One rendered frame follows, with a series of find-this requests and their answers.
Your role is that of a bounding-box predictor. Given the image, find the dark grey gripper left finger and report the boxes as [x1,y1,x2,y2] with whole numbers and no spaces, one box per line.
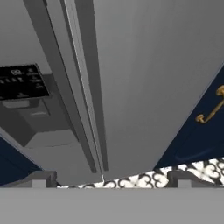
[1,170,58,189]

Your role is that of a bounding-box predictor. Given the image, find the brass cupboard handle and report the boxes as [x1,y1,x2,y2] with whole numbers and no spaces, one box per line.
[194,85,224,124]

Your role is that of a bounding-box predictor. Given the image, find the grey fridge door with dispenser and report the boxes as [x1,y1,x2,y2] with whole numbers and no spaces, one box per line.
[0,0,103,187]

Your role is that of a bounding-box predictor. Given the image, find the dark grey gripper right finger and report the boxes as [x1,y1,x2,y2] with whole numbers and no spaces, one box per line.
[167,169,224,189]

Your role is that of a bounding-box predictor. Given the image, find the grey fridge door handle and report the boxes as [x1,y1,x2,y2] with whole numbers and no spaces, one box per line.
[61,0,109,177]
[22,0,98,173]

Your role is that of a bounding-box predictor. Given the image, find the plain grey fridge door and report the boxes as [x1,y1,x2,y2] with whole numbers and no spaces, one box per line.
[92,0,224,182]

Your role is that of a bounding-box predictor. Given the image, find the navy blue cupboard panel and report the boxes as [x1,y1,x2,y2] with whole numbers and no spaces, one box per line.
[0,135,44,186]

